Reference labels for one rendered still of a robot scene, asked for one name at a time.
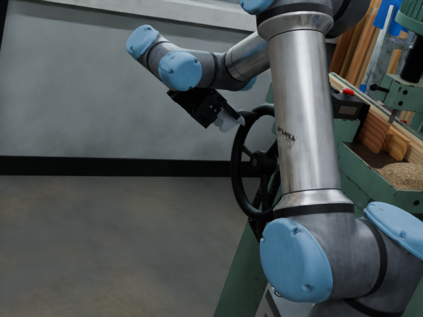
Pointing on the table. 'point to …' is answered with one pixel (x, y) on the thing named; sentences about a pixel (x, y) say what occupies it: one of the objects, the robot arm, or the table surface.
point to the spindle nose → (413, 61)
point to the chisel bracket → (401, 94)
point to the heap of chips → (403, 175)
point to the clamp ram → (362, 113)
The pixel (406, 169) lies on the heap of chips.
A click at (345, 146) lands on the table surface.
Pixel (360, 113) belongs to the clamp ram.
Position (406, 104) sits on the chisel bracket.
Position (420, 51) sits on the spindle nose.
